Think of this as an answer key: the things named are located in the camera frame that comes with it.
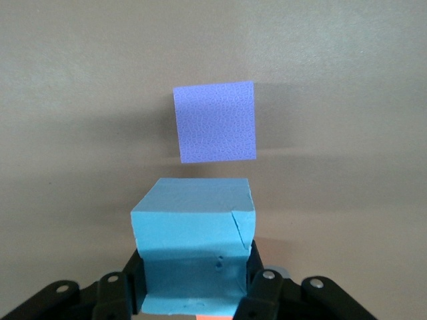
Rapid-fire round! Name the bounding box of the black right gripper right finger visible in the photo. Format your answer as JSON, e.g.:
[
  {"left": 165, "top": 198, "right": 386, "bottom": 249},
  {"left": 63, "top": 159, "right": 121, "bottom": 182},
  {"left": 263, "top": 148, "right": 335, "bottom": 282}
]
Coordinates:
[{"left": 233, "top": 239, "right": 378, "bottom": 320}]

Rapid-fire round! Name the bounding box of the light blue foam block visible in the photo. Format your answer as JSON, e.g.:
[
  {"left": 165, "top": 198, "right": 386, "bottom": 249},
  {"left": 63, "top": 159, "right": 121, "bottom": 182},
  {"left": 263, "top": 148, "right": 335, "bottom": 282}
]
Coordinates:
[{"left": 129, "top": 177, "right": 257, "bottom": 316}]

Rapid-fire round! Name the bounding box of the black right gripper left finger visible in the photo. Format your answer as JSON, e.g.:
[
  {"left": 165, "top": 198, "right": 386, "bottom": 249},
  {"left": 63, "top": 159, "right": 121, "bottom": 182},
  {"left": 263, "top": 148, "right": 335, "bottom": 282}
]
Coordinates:
[{"left": 0, "top": 248, "right": 148, "bottom": 320}]

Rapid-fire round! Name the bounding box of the purple foam block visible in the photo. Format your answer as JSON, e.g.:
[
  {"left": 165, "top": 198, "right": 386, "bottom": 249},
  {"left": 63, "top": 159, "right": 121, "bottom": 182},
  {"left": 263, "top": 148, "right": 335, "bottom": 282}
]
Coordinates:
[{"left": 172, "top": 79, "right": 258, "bottom": 164}]

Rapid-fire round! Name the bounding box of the brown table cover mat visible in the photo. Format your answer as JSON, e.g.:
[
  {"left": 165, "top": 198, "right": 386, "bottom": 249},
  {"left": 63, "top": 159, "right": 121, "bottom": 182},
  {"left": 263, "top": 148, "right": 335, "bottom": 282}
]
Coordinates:
[{"left": 0, "top": 0, "right": 427, "bottom": 320}]

